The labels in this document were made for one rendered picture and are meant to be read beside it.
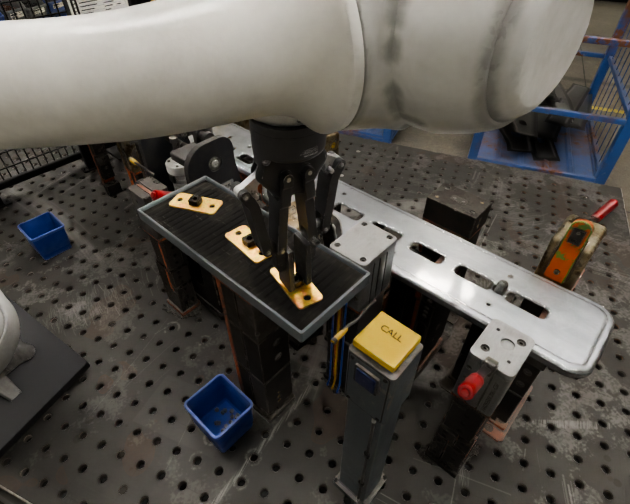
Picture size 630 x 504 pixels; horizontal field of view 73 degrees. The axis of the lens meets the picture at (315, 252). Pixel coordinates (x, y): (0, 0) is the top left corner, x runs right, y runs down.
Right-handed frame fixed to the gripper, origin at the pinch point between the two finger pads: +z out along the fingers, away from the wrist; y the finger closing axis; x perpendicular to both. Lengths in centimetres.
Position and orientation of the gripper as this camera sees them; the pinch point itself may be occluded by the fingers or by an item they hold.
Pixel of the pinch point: (294, 262)
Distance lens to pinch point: 54.1
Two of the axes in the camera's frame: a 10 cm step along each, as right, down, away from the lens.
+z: 0.0, 7.4, 6.8
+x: -5.3, -5.7, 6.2
